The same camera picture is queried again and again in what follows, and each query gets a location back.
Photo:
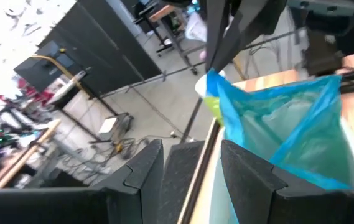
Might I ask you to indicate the grey floor box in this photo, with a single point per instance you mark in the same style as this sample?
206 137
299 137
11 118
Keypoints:
108 126

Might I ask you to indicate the green disinfecting wipes canister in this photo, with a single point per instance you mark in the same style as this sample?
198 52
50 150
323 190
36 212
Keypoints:
212 107

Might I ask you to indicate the black monitor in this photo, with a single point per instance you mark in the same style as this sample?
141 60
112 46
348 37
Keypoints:
46 71

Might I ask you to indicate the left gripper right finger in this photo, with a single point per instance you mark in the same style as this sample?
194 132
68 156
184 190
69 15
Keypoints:
251 193

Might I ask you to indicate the black cart wooden top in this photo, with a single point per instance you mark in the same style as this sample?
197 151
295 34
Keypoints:
164 12

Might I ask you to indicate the black partition panel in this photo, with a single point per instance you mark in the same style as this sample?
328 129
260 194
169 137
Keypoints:
102 40

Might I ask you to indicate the white plastic trash bin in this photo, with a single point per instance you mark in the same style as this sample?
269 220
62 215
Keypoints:
218 202

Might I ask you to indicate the long wooden bar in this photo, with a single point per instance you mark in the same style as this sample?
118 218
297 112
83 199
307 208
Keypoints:
27 154

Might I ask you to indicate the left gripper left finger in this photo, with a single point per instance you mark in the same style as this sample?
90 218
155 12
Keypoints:
142 193

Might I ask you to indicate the teal trash bag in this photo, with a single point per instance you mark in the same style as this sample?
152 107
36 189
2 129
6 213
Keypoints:
288 124

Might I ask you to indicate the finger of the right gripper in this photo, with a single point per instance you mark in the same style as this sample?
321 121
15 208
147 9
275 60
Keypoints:
218 25
257 15

